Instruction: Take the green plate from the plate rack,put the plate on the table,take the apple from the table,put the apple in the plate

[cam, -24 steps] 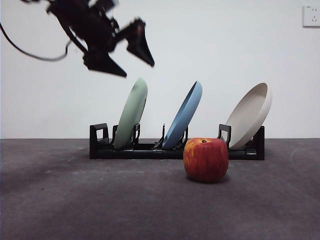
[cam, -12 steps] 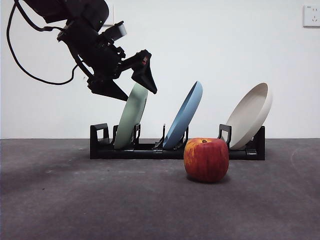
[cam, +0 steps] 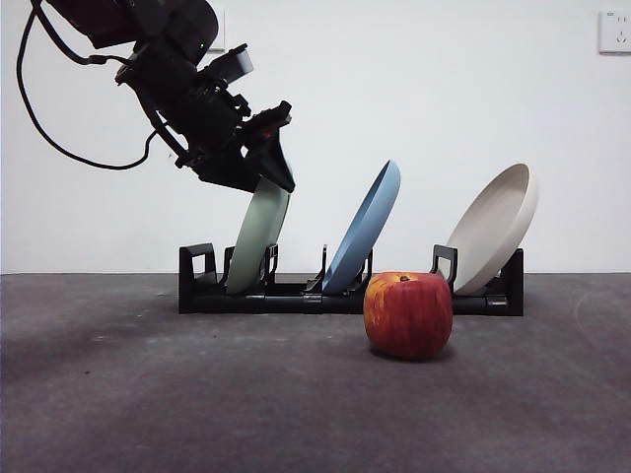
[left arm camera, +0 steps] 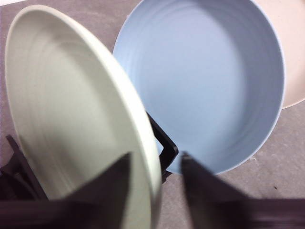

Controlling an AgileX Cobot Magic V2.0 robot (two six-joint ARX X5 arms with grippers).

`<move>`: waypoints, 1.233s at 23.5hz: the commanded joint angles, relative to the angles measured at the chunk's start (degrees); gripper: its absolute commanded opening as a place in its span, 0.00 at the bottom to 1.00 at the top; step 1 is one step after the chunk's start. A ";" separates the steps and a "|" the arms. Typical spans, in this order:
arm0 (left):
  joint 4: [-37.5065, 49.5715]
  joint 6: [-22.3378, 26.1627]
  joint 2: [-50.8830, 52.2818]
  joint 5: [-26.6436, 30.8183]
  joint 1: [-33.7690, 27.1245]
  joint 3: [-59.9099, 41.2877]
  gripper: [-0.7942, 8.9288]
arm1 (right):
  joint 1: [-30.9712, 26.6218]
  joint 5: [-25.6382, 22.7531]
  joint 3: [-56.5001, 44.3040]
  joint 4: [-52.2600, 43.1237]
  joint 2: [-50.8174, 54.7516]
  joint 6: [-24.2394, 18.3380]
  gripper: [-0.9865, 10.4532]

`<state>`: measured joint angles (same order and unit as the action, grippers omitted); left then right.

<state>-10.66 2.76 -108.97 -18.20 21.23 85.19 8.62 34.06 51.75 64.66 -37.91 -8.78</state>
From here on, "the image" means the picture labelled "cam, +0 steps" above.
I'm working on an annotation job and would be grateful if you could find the green plate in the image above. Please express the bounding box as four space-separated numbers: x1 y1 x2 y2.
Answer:
225 176 292 297

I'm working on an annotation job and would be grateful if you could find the red apple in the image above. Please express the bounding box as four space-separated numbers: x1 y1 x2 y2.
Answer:
362 270 455 362

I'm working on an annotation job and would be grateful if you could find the blue plate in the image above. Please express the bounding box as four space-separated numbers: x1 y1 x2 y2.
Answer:
321 159 402 294

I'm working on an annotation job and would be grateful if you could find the black plate rack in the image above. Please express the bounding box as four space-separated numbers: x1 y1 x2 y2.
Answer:
177 241 526 317

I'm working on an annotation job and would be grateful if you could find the cream white plate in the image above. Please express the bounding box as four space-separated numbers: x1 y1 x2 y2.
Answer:
445 163 540 297

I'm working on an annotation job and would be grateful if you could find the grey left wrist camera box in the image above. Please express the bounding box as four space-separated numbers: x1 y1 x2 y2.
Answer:
196 42 255 89

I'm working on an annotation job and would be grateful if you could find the white wall socket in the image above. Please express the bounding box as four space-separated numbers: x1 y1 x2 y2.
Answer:
597 10 631 56
208 8 228 54

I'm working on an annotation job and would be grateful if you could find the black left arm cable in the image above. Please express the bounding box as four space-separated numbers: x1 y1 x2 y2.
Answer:
15 0 162 172

